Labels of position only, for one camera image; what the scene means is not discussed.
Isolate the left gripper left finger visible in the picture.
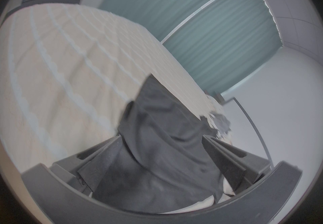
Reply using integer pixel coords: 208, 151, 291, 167
52, 136, 121, 188

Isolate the black T-shirt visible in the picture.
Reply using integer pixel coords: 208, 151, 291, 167
77, 73, 227, 214

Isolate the bed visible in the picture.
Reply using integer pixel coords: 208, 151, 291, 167
0, 4, 274, 208

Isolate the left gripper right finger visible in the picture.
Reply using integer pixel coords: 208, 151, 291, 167
203, 135, 270, 192

